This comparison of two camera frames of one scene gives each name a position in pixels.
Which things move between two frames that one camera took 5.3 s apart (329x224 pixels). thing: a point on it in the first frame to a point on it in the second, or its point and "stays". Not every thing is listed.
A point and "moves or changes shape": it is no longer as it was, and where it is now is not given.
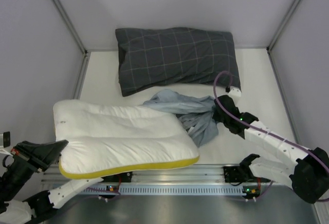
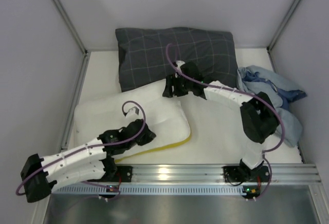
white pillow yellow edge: (105, 140) moves or changes shape
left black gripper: (29, 161) to (146, 135)
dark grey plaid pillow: (154, 57) stays
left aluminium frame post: (60, 11) stays
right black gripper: (222, 110) to (170, 86)
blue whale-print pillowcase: (195, 113) to (254, 79)
